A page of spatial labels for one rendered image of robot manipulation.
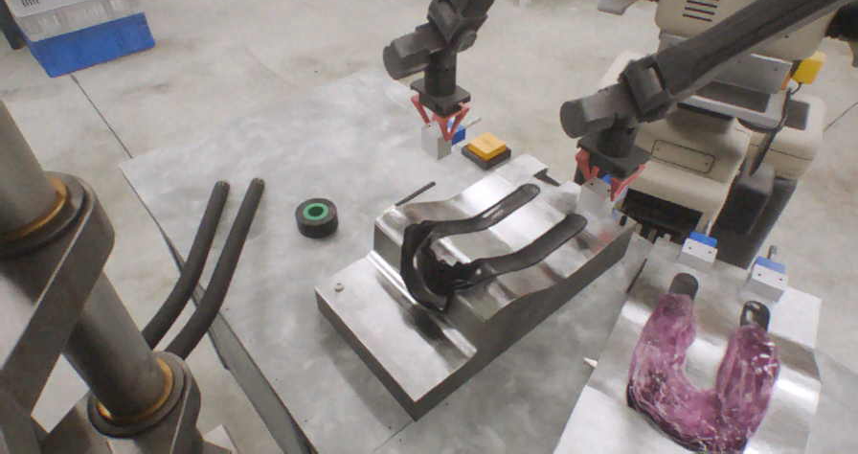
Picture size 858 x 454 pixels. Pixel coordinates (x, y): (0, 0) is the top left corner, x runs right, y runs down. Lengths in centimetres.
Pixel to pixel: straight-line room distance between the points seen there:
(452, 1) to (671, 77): 33
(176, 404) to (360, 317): 33
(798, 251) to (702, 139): 134
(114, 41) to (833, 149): 382
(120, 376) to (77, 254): 17
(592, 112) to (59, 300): 67
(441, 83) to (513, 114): 193
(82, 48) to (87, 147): 84
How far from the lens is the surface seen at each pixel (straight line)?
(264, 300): 100
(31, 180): 46
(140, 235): 246
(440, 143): 105
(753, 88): 119
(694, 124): 130
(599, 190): 100
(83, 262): 46
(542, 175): 111
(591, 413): 76
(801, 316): 105
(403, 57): 90
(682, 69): 80
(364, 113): 141
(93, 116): 330
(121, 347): 57
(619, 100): 86
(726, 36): 78
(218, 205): 114
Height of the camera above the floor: 156
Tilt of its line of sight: 43 degrees down
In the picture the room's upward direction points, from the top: straight up
